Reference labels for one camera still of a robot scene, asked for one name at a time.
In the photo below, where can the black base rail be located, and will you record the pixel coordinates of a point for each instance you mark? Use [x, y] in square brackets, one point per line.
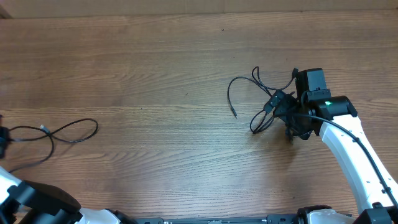
[270, 219]

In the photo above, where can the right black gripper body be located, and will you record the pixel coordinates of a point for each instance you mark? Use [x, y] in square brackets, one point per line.
[294, 122]

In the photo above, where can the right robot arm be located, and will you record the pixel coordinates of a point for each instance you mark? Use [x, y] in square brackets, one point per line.
[335, 120]

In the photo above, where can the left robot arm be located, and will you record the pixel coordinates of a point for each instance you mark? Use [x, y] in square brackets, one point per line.
[47, 203]

